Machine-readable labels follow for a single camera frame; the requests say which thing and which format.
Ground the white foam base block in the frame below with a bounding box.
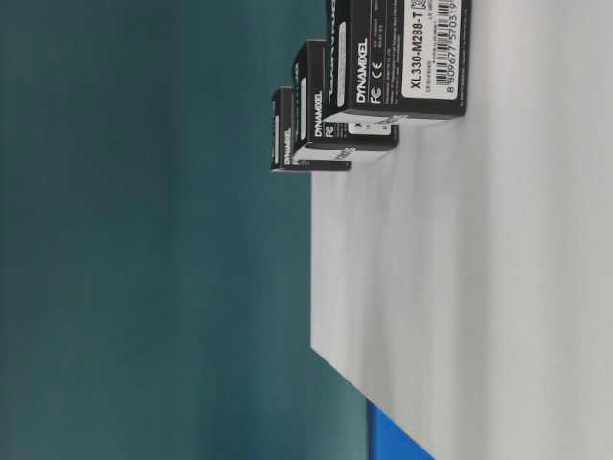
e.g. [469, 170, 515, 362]
[310, 1, 612, 459]

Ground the black Dynamixel box nearest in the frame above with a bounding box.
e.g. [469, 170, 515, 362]
[326, 0, 472, 124]

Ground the blue table mat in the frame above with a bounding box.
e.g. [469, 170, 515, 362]
[367, 401, 434, 460]

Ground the black dynamixel box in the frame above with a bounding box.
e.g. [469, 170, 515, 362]
[292, 40, 399, 171]
[270, 86, 351, 173]
[326, 0, 472, 124]

